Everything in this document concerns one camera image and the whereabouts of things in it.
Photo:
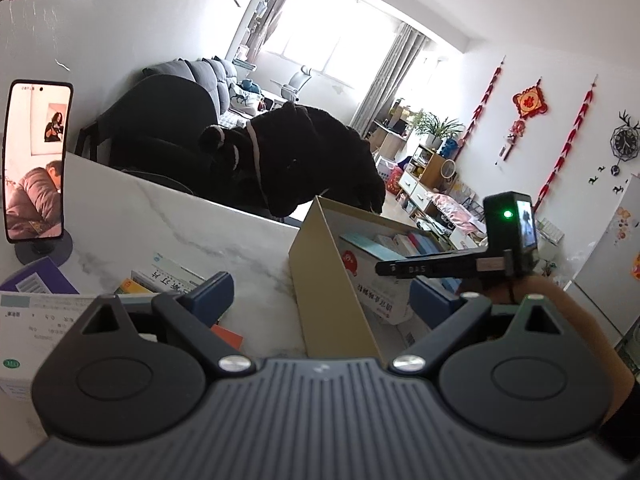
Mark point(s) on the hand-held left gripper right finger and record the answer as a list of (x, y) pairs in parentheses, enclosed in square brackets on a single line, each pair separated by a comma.
[(430, 302)]

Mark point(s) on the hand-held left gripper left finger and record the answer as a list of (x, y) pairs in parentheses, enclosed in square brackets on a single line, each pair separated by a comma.
[(215, 292)]

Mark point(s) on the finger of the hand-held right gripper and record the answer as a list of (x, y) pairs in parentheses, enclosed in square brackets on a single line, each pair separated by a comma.
[(430, 266)]

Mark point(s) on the blue face mask box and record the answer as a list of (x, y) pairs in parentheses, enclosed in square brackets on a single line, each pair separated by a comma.
[(425, 244)]

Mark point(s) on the small orange box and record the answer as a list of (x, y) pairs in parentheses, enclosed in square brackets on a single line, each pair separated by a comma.
[(227, 337)]

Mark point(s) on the white green tablet box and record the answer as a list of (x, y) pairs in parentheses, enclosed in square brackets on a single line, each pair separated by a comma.
[(170, 275)]

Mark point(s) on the white red-label box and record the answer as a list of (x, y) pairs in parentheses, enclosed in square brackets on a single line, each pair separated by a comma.
[(380, 290)]

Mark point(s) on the light blue box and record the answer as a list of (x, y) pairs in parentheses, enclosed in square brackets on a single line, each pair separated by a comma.
[(365, 246)]

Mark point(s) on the yellow white medicine box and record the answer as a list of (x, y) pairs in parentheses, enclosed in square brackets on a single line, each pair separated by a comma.
[(132, 286)]

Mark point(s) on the tan cardboard box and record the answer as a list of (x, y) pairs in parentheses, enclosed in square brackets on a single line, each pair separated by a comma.
[(330, 285)]

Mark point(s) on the purple box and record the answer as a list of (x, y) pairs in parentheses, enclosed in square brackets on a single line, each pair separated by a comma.
[(35, 275)]

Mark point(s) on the white teal-striped medicine box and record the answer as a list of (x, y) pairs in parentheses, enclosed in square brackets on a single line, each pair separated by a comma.
[(30, 330)]

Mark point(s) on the person's right forearm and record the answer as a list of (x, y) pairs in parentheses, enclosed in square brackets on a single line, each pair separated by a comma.
[(610, 365)]

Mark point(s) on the white marble desktop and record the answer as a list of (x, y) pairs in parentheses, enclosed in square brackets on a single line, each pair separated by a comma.
[(175, 230)]

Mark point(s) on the person's right hand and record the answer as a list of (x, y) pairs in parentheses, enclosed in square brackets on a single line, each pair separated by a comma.
[(560, 300)]

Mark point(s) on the pink cloth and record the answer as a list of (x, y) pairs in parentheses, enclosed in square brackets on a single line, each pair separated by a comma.
[(450, 210)]

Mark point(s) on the small standing fan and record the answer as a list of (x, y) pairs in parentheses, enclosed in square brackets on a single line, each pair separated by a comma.
[(448, 169)]

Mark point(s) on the red bag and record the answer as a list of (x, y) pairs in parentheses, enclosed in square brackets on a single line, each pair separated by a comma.
[(395, 177)]

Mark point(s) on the wooden storage cabinet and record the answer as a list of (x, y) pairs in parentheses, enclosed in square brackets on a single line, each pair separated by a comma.
[(425, 170)]

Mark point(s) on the white refrigerator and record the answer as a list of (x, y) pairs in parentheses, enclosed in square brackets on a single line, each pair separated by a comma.
[(610, 260)]

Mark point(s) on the green potted plant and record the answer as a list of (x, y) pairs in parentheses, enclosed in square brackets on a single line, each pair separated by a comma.
[(435, 127)]

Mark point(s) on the black plush coat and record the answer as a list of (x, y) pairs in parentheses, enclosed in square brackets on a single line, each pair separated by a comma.
[(310, 160)]

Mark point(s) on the round dark phone stand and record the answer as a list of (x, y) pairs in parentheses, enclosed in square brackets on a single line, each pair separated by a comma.
[(42, 254)]

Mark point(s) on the dark chair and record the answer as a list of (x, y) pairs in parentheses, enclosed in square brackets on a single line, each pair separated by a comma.
[(150, 125)]

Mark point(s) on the grey sofa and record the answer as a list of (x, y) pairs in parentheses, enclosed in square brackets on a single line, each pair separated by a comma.
[(205, 75)]

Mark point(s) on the smartphone with lit screen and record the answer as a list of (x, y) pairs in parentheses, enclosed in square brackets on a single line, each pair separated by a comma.
[(35, 160)]

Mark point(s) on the white office chair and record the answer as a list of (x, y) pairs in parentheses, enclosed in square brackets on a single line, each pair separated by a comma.
[(297, 82)]

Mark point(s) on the red knot wall ornament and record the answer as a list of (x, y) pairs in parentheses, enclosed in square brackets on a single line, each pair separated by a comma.
[(529, 102)]

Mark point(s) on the black antler wall clock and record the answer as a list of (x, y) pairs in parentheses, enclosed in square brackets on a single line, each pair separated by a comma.
[(625, 142)]

